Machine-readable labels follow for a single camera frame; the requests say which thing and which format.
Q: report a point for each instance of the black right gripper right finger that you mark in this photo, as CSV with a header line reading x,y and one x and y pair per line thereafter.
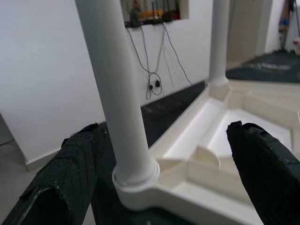
x,y
269,175

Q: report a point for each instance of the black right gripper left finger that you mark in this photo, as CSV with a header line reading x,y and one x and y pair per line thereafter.
x,y
65,175

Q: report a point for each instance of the white plastic table top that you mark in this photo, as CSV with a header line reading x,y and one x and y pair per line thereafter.
x,y
234,182

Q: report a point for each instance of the white plastic table leg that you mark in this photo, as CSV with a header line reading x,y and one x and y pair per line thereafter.
x,y
219,42
112,82

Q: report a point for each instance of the black tablecloth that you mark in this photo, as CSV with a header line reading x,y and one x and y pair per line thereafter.
x,y
168,105

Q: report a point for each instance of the black power adapter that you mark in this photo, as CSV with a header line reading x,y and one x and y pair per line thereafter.
x,y
157,83

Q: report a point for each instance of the mop with dark head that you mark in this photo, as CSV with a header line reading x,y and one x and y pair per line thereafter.
x,y
286,23

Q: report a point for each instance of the dark green figurine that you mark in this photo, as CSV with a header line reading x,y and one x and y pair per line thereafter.
x,y
134,15

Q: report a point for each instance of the black antenna router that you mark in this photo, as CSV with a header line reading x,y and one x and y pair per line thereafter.
x,y
164,14

